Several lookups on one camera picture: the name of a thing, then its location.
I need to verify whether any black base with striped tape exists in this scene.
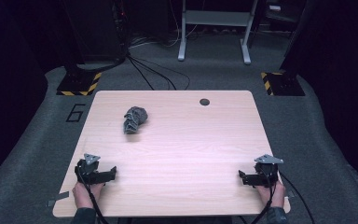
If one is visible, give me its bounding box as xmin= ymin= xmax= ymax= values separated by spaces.
xmin=259 ymin=71 xmax=307 ymax=97
xmin=56 ymin=71 xmax=103 ymax=97

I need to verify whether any grey tape strip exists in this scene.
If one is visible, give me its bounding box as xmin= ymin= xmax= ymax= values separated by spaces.
xmin=46 ymin=190 xmax=71 ymax=208

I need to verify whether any black equipment cabinet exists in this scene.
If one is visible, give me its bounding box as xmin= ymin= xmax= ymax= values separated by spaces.
xmin=61 ymin=0 xmax=129 ymax=64

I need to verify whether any grey cloth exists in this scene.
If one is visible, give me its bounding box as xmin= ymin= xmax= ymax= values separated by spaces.
xmin=123 ymin=105 xmax=149 ymax=135

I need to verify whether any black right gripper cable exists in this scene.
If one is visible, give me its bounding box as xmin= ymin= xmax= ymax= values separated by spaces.
xmin=250 ymin=161 xmax=315 ymax=224

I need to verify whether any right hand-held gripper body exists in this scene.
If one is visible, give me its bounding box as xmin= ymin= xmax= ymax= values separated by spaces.
xmin=253 ymin=154 xmax=284 ymax=189

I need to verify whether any person's right hand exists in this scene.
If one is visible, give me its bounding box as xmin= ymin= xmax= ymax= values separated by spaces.
xmin=255 ymin=180 xmax=286 ymax=209

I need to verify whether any white metal stand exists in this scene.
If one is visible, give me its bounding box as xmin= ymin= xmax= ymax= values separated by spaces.
xmin=177 ymin=0 xmax=259 ymax=65

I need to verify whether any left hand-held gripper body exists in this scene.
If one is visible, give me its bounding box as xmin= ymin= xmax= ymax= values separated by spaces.
xmin=74 ymin=152 xmax=106 ymax=186

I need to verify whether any person's left hand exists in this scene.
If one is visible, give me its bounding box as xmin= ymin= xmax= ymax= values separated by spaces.
xmin=72 ymin=181 xmax=105 ymax=210

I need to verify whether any black floor cables bundle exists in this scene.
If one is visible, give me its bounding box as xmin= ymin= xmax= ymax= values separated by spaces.
xmin=126 ymin=53 xmax=191 ymax=91

